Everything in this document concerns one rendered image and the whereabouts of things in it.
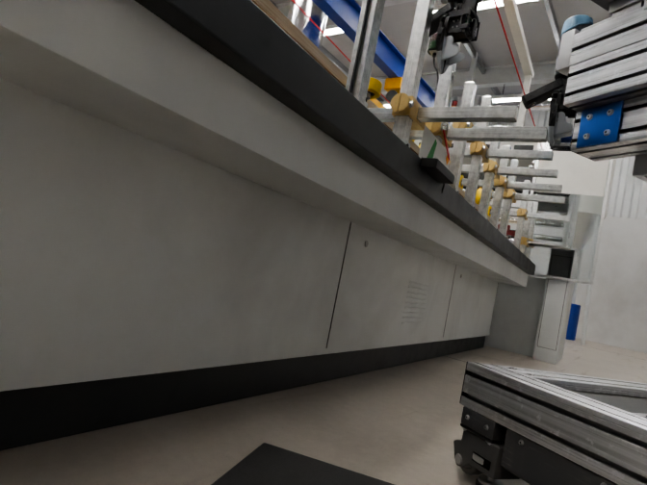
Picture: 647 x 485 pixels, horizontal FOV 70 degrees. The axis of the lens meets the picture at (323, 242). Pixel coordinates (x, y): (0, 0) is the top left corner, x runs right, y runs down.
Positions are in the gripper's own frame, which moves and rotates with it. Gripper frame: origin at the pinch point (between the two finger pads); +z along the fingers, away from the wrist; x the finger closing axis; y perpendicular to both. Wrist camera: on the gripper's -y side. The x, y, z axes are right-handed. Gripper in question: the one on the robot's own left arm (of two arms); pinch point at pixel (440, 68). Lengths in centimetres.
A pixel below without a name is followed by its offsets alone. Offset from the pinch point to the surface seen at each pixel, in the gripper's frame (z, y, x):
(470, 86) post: -13.9, -9.6, 41.1
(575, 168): -49, -19, 270
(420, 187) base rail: 31.8, -0.5, 3.1
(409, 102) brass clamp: 13.6, -0.7, -10.6
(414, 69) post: 4.0, -2.5, -8.6
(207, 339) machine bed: 78, -18, -43
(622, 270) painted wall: -36, -40, 903
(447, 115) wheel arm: 14.5, 6.5, -3.4
